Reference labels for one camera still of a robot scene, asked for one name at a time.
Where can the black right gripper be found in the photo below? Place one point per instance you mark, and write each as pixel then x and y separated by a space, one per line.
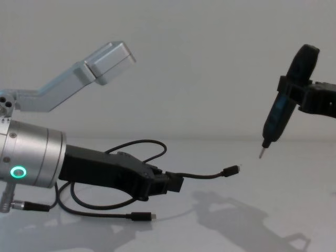
pixel 324 101

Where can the white table cloth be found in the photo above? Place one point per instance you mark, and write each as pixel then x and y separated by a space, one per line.
pixel 236 210

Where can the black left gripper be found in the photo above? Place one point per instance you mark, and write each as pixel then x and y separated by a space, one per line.
pixel 99 168

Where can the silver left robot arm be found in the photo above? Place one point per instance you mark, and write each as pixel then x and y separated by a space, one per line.
pixel 34 155

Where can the black electric screwdriver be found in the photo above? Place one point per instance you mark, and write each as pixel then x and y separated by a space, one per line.
pixel 282 105

